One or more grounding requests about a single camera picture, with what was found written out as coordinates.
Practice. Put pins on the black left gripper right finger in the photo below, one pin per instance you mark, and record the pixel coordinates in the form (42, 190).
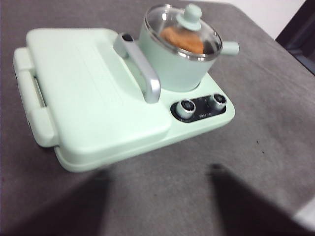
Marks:
(246, 211)

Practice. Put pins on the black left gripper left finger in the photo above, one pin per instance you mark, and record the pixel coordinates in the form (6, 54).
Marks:
(73, 214)

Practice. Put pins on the brown potato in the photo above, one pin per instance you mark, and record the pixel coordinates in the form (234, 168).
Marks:
(189, 43)

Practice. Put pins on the glass lid with green knob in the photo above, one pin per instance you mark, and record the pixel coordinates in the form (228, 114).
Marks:
(192, 14)

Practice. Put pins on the mint green steamer pot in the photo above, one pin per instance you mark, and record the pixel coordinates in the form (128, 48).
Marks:
(179, 71)

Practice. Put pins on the silver control knob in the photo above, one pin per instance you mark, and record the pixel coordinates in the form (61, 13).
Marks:
(218, 101)
(186, 108)

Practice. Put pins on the mint green breakfast maker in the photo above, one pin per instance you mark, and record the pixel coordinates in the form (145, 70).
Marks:
(86, 98)

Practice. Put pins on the dark background panel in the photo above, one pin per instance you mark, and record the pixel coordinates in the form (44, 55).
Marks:
(302, 41)

